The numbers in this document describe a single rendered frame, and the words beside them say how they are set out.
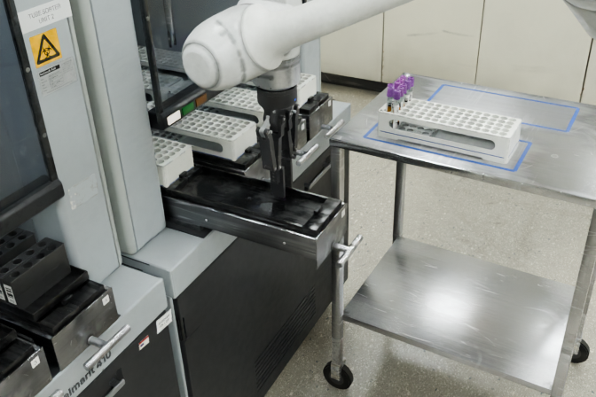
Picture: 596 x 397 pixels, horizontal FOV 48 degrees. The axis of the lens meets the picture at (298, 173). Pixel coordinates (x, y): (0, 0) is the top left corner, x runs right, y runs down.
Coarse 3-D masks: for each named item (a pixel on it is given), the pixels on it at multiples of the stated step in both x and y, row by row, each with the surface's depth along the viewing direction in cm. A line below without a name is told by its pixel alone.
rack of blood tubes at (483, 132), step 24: (384, 120) 149; (408, 120) 146; (432, 120) 145; (456, 120) 145; (480, 120) 144; (504, 120) 143; (432, 144) 146; (456, 144) 143; (480, 144) 146; (504, 144) 137
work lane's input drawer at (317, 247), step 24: (192, 168) 142; (216, 168) 142; (168, 192) 136; (192, 192) 137; (216, 192) 136; (240, 192) 136; (264, 192) 136; (288, 192) 135; (192, 216) 134; (216, 216) 131; (240, 216) 128; (264, 216) 126; (288, 216) 128; (312, 216) 125; (336, 216) 127; (264, 240) 127; (288, 240) 124; (312, 240) 121; (336, 240) 130; (360, 240) 130; (336, 264) 124
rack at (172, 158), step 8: (152, 136) 145; (160, 144) 142; (168, 144) 142; (176, 144) 143; (184, 144) 142; (160, 152) 139; (168, 152) 139; (176, 152) 139; (184, 152) 139; (160, 160) 136; (168, 160) 136; (176, 160) 137; (184, 160) 140; (192, 160) 143; (160, 168) 135; (168, 168) 135; (176, 168) 138; (184, 168) 140; (160, 176) 136; (168, 176) 136; (176, 176) 139; (168, 184) 136
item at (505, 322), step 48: (384, 96) 171; (432, 96) 170; (480, 96) 170; (528, 96) 169; (336, 144) 152; (384, 144) 148; (528, 144) 146; (576, 144) 146; (336, 192) 159; (576, 192) 129; (336, 288) 174; (384, 288) 188; (432, 288) 188; (480, 288) 187; (528, 288) 187; (576, 288) 138; (336, 336) 182; (432, 336) 172; (480, 336) 171; (528, 336) 171; (576, 336) 145; (336, 384) 192; (528, 384) 158
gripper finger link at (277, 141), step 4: (280, 116) 124; (284, 116) 124; (280, 120) 124; (284, 120) 124; (280, 124) 124; (280, 128) 125; (272, 132) 126; (276, 132) 126; (280, 132) 125; (272, 136) 126; (276, 136) 126; (280, 136) 125; (276, 140) 126; (280, 140) 126; (276, 144) 126; (280, 144) 127; (276, 148) 127; (280, 148) 127; (276, 152) 127; (280, 152) 128; (276, 156) 127; (280, 156) 128; (276, 160) 128; (280, 160) 128; (276, 164) 128; (280, 164) 129
